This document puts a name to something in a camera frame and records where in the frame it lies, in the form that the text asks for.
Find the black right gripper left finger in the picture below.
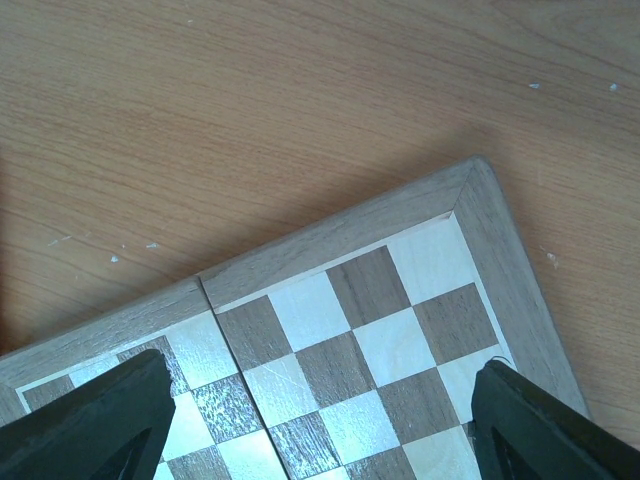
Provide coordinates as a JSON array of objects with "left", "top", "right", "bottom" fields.
[{"left": 1, "top": 349, "right": 175, "bottom": 479}]

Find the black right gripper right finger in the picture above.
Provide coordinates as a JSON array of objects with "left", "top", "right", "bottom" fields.
[{"left": 472, "top": 360, "right": 639, "bottom": 479}]

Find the wooden chess board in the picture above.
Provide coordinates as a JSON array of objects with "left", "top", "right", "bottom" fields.
[{"left": 1, "top": 156, "right": 588, "bottom": 479}]

